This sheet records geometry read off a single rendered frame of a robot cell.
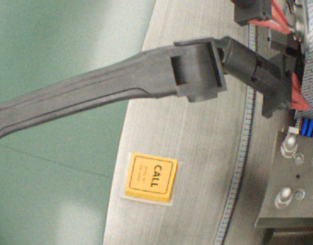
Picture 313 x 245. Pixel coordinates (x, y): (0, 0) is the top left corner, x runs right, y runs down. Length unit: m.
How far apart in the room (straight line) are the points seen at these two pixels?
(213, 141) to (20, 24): 1.38
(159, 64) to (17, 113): 0.22
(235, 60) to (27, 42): 1.52
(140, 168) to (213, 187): 0.12
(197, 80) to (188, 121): 0.29
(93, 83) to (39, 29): 1.54
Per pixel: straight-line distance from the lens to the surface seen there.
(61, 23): 2.72
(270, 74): 1.30
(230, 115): 1.54
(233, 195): 1.48
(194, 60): 1.23
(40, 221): 2.42
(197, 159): 1.50
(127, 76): 1.21
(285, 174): 1.36
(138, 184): 1.45
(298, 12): 1.22
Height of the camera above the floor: 2.27
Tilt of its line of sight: 64 degrees down
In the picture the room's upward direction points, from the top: 1 degrees clockwise
